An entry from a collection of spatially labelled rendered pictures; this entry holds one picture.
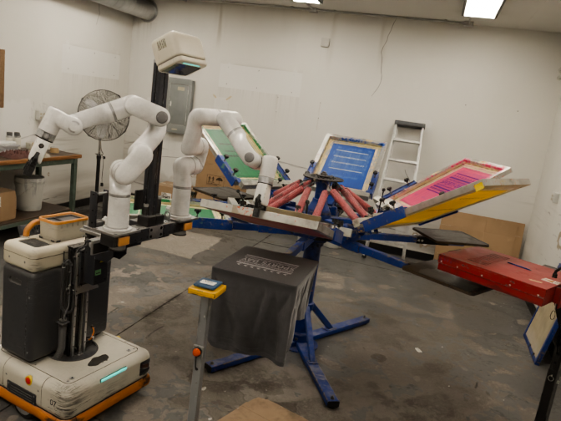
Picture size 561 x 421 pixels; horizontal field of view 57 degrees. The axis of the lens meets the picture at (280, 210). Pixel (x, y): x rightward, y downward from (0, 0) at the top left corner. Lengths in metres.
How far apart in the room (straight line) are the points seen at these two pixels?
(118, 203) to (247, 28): 5.39
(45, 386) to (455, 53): 5.75
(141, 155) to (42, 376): 1.32
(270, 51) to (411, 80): 1.94
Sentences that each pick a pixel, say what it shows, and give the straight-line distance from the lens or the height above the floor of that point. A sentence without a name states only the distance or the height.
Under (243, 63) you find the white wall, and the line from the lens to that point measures 7.47.
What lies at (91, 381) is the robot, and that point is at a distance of 2.98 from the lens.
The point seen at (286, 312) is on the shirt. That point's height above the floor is 0.81.
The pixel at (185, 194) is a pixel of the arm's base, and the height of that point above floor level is 1.27.
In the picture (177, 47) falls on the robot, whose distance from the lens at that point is 2.37.
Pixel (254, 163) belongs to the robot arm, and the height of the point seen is 1.50.
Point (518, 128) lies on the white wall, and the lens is 6.99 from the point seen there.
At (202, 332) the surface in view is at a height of 0.74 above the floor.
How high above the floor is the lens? 1.80
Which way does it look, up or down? 12 degrees down
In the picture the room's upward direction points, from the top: 8 degrees clockwise
